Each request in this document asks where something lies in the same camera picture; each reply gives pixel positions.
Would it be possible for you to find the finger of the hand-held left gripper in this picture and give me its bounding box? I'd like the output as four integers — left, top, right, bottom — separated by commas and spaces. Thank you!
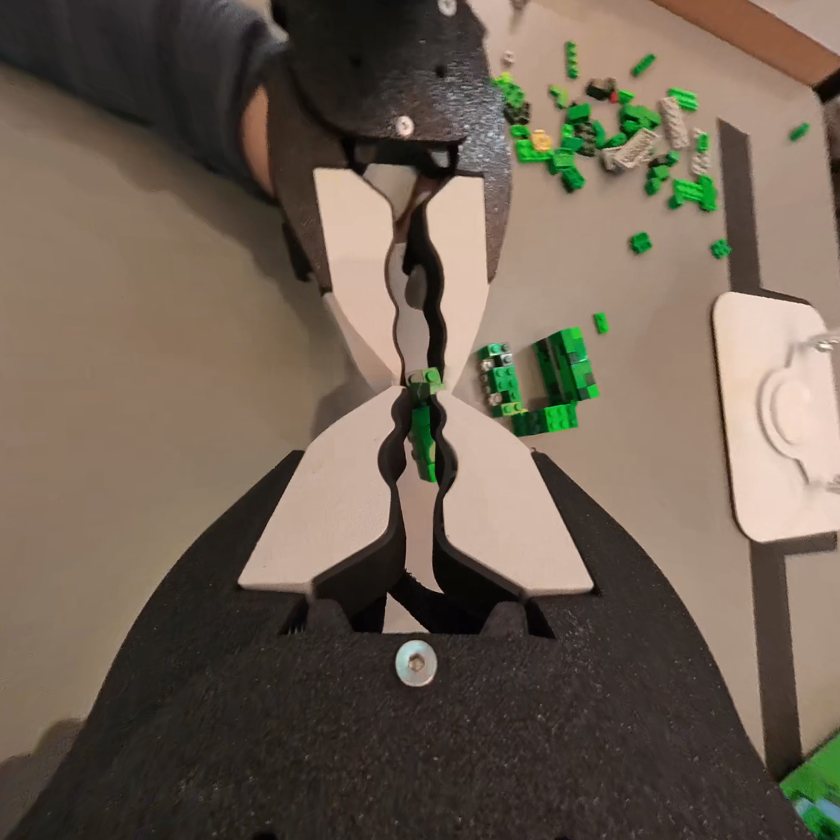
400, 172, 492, 395
313, 167, 421, 389

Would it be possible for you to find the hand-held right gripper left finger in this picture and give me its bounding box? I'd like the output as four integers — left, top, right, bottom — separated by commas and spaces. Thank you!
238, 386, 404, 592

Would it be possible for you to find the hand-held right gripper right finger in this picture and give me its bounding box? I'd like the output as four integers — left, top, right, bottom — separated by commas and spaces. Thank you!
432, 392, 595, 598

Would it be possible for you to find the green brick assembly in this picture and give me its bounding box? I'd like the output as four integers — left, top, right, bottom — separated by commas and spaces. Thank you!
406, 367, 448, 483

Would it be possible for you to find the grey desk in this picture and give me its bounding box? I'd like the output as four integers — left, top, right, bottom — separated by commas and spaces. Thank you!
0, 0, 840, 840

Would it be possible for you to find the U-shaped green brick model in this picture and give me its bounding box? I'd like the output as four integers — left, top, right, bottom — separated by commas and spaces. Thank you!
476, 327, 601, 438

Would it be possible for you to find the pile of loose green bricks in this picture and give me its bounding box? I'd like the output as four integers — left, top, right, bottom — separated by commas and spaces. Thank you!
489, 39, 813, 214

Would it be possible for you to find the book stand with white base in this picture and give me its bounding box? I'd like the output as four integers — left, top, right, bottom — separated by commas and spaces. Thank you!
712, 290, 840, 544

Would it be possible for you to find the black tape strip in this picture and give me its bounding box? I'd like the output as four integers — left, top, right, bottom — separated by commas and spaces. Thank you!
717, 117, 840, 783

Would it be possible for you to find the pale table with wooden edge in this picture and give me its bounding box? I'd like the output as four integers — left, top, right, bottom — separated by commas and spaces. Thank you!
646, 0, 840, 89

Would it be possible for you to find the green toy brick box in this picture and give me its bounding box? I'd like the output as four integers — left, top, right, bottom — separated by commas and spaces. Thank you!
777, 731, 840, 840

